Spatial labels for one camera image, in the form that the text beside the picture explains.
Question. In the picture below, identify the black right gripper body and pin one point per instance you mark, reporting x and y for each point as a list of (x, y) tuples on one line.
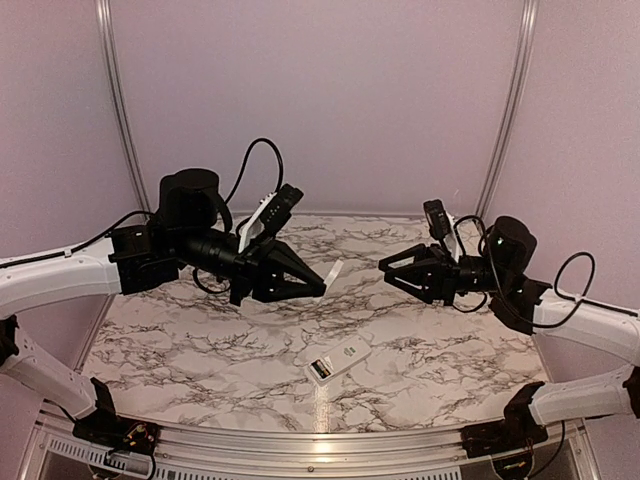
[(450, 275)]

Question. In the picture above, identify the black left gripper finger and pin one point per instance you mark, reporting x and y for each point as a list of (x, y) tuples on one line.
[(282, 263), (276, 287)]

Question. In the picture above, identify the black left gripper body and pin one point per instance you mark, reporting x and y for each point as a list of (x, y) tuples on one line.
[(245, 266)]

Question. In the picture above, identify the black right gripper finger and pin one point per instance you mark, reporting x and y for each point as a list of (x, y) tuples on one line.
[(418, 283), (418, 258)]

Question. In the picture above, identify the white battery cover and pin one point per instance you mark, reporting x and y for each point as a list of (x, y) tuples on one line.
[(333, 273)]

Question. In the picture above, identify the black AAA battery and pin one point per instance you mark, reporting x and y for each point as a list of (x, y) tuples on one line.
[(323, 374)]

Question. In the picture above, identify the white remote control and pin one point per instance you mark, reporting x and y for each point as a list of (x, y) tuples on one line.
[(342, 357)]

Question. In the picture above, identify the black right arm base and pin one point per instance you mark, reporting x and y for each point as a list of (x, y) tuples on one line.
[(517, 428)]

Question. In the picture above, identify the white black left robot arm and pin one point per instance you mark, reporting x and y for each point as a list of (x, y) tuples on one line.
[(191, 227)]

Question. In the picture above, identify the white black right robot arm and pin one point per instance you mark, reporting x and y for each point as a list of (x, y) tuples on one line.
[(533, 307)]

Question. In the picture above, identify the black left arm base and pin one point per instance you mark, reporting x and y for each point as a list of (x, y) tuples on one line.
[(104, 426)]

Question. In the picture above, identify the aluminium right corner post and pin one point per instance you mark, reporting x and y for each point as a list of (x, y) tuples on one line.
[(516, 88)]

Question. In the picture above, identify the aluminium corner post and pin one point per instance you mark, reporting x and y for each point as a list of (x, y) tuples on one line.
[(516, 88), (110, 54)]

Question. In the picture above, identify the aluminium left corner post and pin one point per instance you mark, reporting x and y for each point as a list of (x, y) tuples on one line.
[(110, 54)]

